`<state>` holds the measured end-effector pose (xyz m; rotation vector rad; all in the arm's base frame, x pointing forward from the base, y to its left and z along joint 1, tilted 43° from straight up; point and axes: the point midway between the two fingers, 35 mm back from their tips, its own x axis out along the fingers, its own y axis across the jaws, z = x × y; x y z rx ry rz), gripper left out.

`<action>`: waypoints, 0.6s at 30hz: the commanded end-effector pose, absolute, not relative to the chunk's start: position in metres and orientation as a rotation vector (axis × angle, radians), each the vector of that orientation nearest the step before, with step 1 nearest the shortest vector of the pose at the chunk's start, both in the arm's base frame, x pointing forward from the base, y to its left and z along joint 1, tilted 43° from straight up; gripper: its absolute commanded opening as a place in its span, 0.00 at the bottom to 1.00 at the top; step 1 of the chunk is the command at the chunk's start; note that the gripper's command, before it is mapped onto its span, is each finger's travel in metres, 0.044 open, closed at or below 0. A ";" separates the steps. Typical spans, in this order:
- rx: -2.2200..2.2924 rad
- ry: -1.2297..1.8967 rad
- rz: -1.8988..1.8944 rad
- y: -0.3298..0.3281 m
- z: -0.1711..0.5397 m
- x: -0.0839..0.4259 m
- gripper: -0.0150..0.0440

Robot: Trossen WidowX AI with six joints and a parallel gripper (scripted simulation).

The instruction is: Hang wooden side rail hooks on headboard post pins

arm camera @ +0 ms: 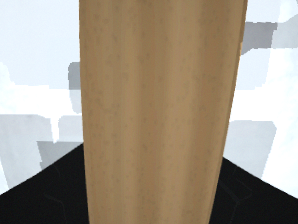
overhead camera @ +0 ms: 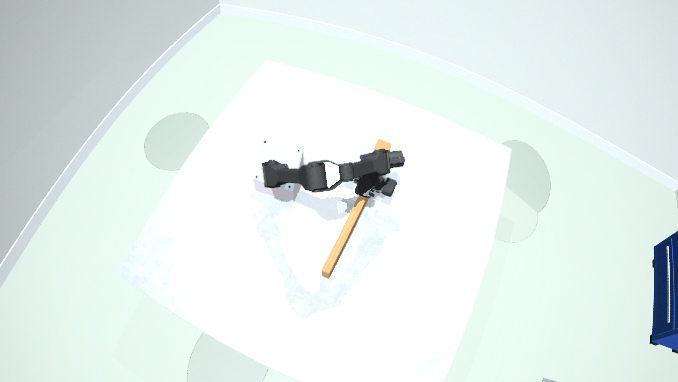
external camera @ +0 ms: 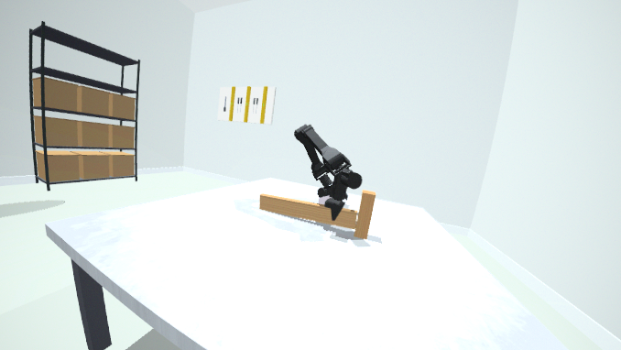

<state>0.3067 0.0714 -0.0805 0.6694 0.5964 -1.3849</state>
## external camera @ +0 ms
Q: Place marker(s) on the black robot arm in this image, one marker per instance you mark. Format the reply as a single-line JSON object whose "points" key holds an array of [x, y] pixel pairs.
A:
{"points": [[332, 160]]}

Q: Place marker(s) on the wooden post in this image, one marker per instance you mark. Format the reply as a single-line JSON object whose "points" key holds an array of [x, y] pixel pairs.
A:
{"points": [[364, 215]]}

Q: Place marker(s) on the light wooden board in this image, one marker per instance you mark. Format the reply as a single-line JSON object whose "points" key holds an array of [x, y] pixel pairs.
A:
{"points": [[306, 210]]}

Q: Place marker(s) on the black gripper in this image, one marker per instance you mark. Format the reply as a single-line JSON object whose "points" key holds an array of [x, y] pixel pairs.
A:
{"points": [[336, 202]]}

